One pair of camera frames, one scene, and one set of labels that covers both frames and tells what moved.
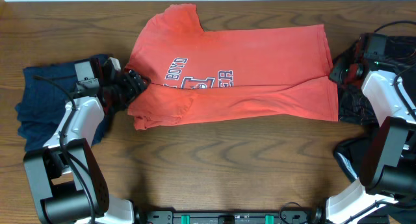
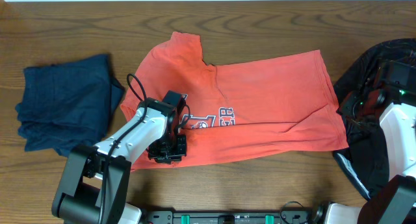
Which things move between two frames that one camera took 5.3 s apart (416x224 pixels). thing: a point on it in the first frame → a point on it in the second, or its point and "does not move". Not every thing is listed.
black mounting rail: [229, 217] does not move
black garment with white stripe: [352, 154] does not move
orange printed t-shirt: [277, 73] → [276, 105]
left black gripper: [132, 92] → [155, 155]
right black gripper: [335, 74] → [347, 107]
